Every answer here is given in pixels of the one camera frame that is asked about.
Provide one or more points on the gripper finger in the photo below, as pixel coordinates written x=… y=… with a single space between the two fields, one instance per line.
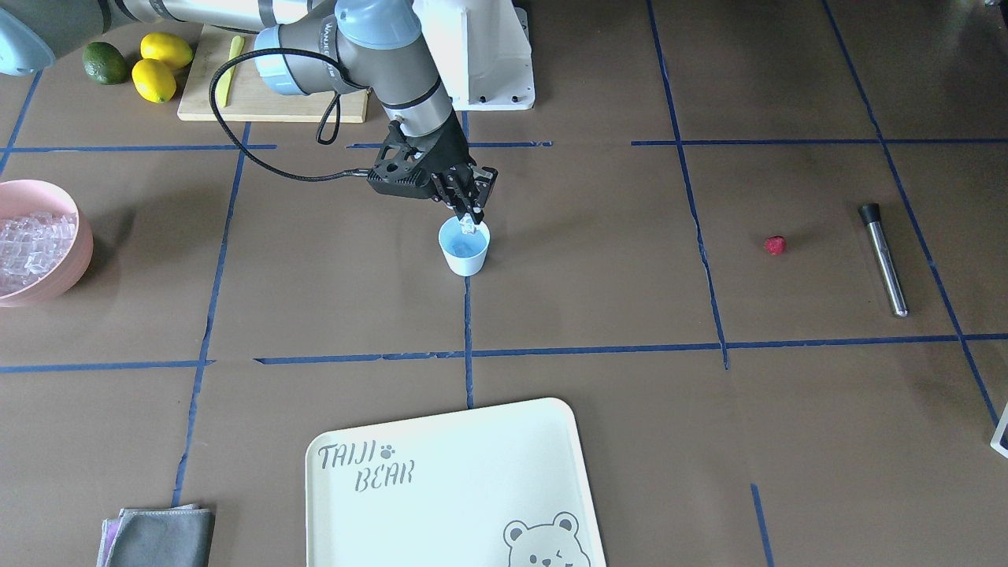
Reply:
x=452 y=191
x=477 y=191

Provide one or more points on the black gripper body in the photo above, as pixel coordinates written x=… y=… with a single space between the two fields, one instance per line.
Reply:
x=449 y=153

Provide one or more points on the clear ice cube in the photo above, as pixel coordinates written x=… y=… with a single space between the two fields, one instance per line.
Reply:
x=467 y=225

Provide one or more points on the blue plastic cup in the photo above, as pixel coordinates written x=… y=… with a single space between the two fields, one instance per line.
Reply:
x=465 y=253

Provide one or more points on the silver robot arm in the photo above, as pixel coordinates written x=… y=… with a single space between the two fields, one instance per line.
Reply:
x=301 y=48

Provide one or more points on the pile of clear ice cubes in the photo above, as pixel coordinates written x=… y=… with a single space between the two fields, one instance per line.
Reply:
x=32 y=245

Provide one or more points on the wooden cutting board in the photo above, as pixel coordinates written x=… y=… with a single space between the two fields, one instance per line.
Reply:
x=250 y=99

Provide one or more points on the yellow knife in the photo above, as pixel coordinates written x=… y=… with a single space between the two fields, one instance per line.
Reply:
x=222 y=89

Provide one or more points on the yellow lemon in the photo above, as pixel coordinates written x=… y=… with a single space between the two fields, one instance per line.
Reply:
x=154 y=81
x=172 y=50

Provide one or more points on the cream bear tray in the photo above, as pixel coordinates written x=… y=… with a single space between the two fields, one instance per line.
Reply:
x=504 y=485

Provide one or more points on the red strawberry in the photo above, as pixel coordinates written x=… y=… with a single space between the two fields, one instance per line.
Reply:
x=776 y=245

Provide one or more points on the green avocado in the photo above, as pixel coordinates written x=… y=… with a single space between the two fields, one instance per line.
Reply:
x=104 y=64

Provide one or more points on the pink bowl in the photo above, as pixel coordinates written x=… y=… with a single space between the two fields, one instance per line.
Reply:
x=21 y=197

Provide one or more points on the metal muddler stick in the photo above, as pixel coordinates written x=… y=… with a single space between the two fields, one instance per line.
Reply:
x=870 y=215

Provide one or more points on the folded grey cloth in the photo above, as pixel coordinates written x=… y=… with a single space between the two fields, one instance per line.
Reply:
x=178 y=536

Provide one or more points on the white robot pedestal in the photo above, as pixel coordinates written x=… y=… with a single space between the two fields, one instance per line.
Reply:
x=483 y=52

